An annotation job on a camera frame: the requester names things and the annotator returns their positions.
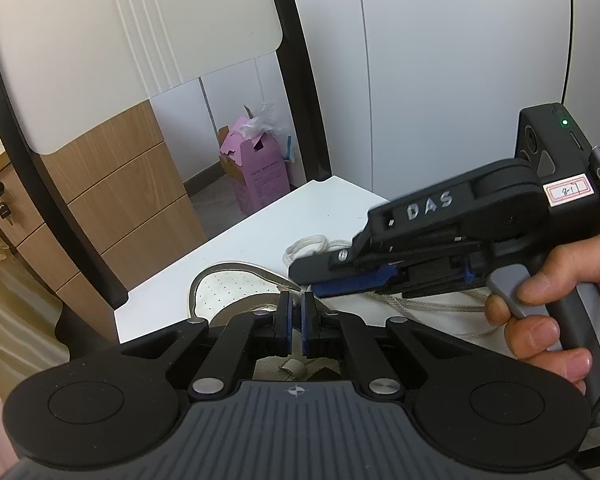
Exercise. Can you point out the pink cardboard box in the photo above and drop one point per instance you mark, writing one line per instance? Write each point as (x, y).
(260, 175)

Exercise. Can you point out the white chair with black frame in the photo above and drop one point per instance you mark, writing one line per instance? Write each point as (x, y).
(104, 35)

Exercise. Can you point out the beige shoelace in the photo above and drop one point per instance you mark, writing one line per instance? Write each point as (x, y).
(307, 241)

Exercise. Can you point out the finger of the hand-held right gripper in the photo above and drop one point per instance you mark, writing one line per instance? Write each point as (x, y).
(320, 267)
(350, 282)

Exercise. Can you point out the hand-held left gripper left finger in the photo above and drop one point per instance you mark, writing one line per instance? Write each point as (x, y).
(283, 322)

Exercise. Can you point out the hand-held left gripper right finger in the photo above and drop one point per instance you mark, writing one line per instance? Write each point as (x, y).
(310, 325)

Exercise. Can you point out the white plastic bag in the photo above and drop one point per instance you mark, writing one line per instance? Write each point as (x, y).
(260, 122)

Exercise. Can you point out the cream lace cloth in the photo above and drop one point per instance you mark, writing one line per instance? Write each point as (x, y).
(9, 310)

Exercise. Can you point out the person's right hand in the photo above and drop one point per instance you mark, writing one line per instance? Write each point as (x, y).
(580, 260)

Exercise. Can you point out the wooden drawer cabinet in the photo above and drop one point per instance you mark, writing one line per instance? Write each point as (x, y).
(124, 200)

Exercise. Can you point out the black keys in lock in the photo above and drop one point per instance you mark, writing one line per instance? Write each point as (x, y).
(0, 200)

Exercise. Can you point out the white and brown shoe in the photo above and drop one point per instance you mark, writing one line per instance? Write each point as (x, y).
(229, 290)

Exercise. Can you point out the blue plastic strip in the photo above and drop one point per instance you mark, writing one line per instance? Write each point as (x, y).
(290, 147)

